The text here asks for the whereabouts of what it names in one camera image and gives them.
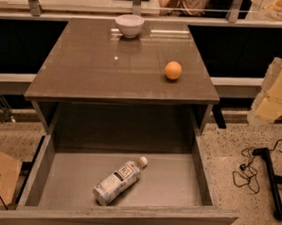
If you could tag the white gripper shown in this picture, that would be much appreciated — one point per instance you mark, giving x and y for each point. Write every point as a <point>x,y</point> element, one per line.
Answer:
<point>264,83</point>

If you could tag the blue plastic water bottle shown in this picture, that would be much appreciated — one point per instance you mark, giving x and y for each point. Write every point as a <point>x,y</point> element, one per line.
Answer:
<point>121,179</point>

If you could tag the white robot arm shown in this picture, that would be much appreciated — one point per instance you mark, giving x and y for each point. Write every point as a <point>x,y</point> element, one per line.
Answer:
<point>277,6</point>

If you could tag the grey open drawer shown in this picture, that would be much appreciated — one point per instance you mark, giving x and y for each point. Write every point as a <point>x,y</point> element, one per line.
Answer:
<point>119,165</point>

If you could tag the grey counter cabinet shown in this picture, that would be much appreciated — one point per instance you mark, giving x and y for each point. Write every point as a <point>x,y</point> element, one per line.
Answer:
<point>92,62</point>

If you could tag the black stand leg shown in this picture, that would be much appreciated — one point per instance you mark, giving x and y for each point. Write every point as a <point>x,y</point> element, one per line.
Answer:
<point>274,180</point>

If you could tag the orange fruit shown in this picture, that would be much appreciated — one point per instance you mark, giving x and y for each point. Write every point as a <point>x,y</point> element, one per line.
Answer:
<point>173,70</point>

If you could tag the white ceramic bowl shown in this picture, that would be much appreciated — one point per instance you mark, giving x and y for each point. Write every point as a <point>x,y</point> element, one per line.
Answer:
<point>129,25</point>

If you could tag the brown cardboard box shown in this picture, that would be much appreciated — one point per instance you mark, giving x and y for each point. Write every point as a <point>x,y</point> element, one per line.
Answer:
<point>0,179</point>

